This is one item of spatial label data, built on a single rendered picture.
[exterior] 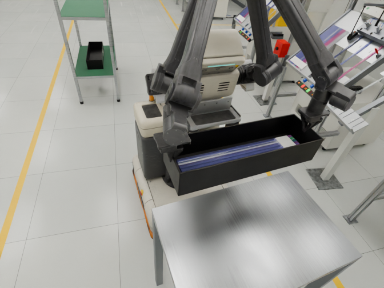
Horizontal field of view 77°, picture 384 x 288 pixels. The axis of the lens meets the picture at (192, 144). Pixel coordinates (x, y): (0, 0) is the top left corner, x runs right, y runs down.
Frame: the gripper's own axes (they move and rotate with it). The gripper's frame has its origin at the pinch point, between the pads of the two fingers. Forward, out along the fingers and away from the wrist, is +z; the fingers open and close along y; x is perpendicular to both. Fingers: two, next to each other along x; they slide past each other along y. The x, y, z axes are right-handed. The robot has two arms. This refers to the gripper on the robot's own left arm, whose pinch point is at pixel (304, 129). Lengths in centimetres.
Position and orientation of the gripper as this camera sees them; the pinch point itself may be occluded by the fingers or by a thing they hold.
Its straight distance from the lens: 108.0
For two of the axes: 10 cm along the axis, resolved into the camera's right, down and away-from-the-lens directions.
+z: -0.7, 7.5, 6.6
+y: 9.3, -1.9, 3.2
